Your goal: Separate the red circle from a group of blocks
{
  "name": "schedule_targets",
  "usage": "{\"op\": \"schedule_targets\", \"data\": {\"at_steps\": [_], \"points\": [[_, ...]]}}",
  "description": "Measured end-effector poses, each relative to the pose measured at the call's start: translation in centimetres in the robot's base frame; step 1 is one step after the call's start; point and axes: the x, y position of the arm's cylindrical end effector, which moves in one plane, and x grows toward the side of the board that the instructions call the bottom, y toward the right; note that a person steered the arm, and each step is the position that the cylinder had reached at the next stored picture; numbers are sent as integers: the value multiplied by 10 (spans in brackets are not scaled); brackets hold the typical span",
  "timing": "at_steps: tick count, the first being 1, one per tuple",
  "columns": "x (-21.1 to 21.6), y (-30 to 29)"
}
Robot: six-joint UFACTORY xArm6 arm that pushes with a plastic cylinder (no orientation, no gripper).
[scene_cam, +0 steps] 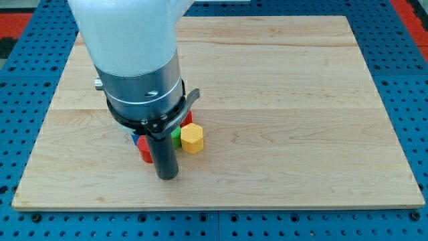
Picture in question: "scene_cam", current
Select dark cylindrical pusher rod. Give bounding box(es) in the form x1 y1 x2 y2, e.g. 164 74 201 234
146 134 179 180

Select green block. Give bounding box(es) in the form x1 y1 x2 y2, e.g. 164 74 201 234
171 126 181 149

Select blue block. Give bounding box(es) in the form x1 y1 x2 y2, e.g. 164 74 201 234
131 135 140 146

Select black clamp ring with lever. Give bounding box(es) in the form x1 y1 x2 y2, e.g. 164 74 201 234
106 88 200 140

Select light wooden board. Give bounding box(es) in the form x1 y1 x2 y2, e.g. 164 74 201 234
12 16 425 212

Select red circle block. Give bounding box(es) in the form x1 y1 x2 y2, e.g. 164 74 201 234
136 135 153 163

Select yellow hexagon block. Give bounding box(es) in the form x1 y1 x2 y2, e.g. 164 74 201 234
181 123 204 154

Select red block behind clamp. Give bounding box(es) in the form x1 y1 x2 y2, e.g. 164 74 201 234
180 111 193 127

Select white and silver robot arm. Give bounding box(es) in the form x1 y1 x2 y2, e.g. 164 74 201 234
68 0 200 180

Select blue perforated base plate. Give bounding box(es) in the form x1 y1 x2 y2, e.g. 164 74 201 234
1 1 427 240

